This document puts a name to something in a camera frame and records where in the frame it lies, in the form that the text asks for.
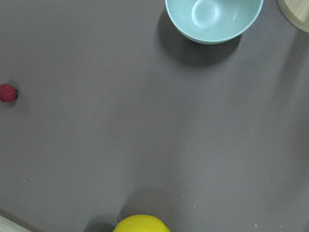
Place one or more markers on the red strawberry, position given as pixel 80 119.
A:
pixel 8 93

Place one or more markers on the wooden cup tree stand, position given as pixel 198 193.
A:
pixel 296 12

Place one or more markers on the light green bowl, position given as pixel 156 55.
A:
pixel 212 21

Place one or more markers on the yellow lemon near lime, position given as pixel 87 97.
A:
pixel 141 223

